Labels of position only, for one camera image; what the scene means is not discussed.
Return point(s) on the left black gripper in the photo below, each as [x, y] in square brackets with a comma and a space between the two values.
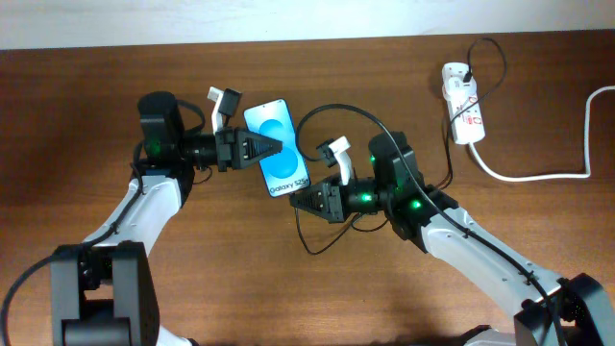
[233, 148]

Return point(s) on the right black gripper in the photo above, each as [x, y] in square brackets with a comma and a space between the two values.
[332, 207]

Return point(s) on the blue Samsung smartphone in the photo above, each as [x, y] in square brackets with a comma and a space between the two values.
[285, 171]

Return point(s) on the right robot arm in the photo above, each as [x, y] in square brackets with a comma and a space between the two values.
[546, 308]

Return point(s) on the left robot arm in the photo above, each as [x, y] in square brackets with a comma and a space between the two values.
[102, 288]

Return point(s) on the white charger plug adapter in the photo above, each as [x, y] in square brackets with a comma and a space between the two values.
[455, 88]

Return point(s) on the white power strip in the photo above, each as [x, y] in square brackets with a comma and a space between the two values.
[465, 115]

